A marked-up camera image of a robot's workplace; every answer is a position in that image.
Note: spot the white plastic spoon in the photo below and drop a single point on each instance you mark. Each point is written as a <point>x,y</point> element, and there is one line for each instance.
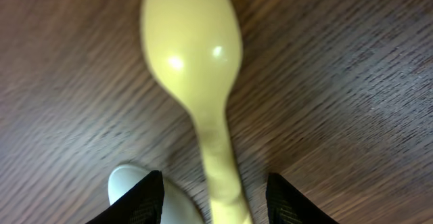
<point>177,207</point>

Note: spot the yellow plastic spoon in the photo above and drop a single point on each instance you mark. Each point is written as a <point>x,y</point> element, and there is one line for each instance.
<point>194,50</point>

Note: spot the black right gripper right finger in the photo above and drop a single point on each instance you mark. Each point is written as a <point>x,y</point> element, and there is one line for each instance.
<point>287,205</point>

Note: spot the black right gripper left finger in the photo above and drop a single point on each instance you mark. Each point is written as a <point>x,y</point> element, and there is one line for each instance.
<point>142,204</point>

